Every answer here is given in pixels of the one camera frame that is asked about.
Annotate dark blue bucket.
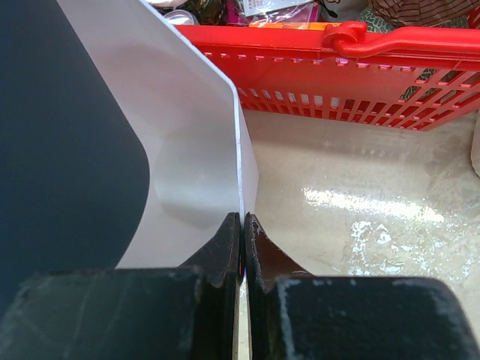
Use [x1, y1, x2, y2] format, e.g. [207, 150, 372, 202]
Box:
[1, 1, 149, 311]

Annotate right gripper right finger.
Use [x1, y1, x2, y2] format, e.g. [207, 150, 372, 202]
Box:
[243, 214, 479, 359]

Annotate white octagonal bin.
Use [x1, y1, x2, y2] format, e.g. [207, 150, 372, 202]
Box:
[55, 0, 260, 360]

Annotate red plastic shopping basket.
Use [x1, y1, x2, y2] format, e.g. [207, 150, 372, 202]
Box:
[179, 10, 479, 131]

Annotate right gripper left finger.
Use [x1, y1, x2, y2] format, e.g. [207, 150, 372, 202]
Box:
[1, 213, 241, 359]

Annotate white perforated storage basket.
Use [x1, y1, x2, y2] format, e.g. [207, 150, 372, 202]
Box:
[470, 113, 480, 177]

